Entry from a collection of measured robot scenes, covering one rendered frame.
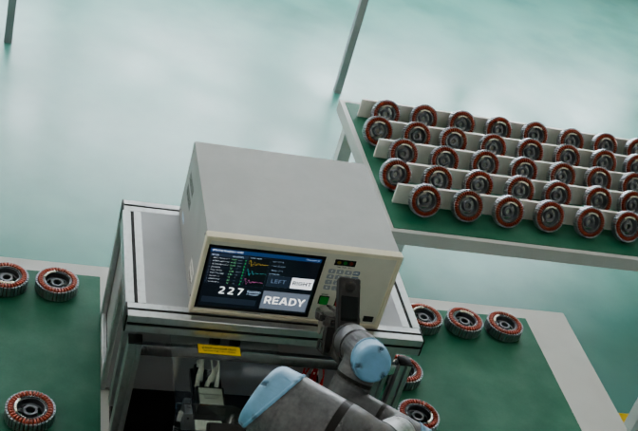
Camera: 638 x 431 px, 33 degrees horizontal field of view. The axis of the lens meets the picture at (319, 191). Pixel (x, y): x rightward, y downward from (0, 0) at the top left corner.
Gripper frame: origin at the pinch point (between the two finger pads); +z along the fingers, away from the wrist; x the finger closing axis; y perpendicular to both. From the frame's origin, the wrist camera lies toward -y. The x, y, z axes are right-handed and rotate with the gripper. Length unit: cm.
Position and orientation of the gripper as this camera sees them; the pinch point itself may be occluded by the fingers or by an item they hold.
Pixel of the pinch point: (326, 306)
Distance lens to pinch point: 236.9
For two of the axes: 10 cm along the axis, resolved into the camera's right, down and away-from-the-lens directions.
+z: -2.6, -1.5, 9.5
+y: -1.6, 9.8, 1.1
